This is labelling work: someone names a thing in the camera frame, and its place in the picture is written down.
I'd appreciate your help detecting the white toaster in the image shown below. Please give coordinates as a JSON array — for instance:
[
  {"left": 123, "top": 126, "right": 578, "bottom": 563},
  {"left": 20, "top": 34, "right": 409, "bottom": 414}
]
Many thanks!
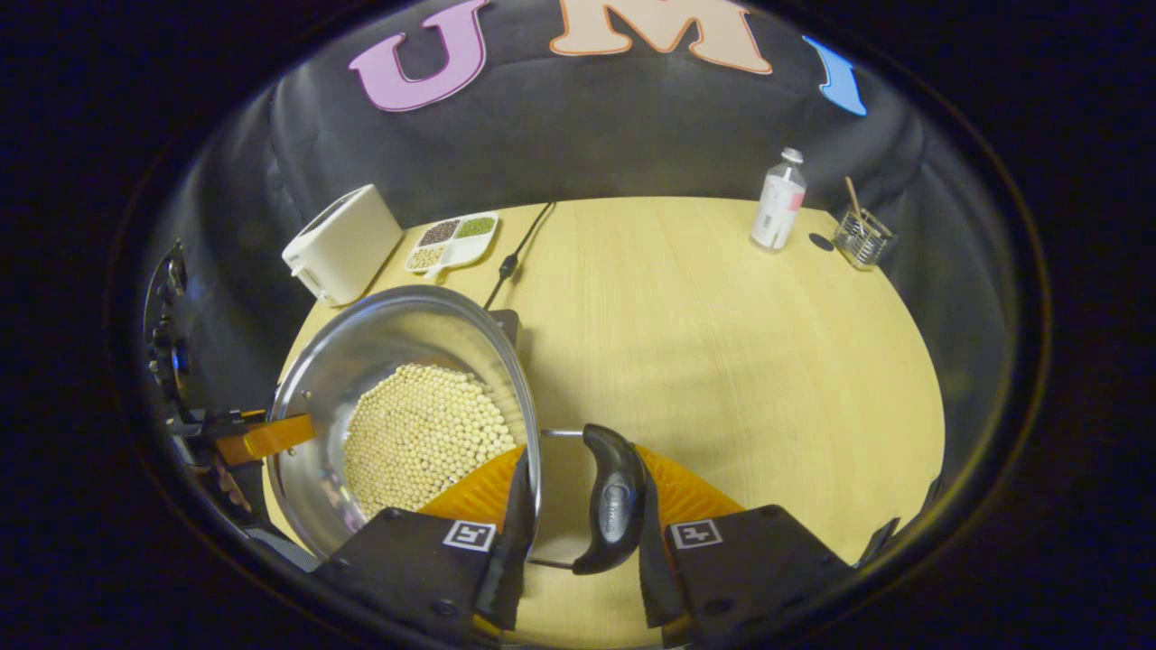
[{"left": 282, "top": 184, "right": 406, "bottom": 309}]

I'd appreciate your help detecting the clear bottle with pink label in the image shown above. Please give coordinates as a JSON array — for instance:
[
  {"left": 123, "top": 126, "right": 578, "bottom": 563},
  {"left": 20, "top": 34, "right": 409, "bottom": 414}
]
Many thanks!
[{"left": 750, "top": 148, "right": 808, "bottom": 254}]

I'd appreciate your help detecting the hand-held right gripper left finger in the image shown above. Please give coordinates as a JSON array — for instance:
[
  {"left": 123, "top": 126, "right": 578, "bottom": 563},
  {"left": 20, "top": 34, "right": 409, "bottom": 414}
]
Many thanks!
[{"left": 312, "top": 445, "right": 536, "bottom": 633}]

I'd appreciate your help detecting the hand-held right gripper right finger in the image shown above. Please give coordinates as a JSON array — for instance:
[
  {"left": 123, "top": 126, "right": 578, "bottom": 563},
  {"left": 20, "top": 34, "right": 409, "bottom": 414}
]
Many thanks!
[{"left": 637, "top": 445, "right": 855, "bottom": 647}]

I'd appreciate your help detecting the pile of yellow beads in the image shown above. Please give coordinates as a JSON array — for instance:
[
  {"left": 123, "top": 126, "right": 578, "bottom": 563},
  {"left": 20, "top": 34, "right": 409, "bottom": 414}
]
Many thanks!
[{"left": 343, "top": 364, "right": 517, "bottom": 521}]

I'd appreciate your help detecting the white divided dish with beans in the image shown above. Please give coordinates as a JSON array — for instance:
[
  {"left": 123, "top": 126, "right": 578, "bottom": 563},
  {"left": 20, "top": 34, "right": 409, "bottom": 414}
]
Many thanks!
[{"left": 405, "top": 213, "right": 500, "bottom": 280}]

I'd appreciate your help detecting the steel pot with black handles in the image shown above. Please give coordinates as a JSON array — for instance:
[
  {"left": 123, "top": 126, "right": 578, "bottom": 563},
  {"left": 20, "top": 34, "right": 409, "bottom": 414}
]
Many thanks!
[{"left": 266, "top": 285, "right": 649, "bottom": 577}]

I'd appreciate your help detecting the wire mesh utensil holder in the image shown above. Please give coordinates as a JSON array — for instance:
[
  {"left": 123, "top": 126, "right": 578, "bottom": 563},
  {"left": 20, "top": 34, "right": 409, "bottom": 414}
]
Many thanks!
[{"left": 832, "top": 208, "right": 898, "bottom": 273}]

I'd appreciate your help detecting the black power cable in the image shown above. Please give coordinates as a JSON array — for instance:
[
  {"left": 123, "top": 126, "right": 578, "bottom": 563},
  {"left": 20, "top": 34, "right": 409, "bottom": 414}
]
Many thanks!
[{"left": 483, "top": 202, "right": 557, "bottom": 311}]

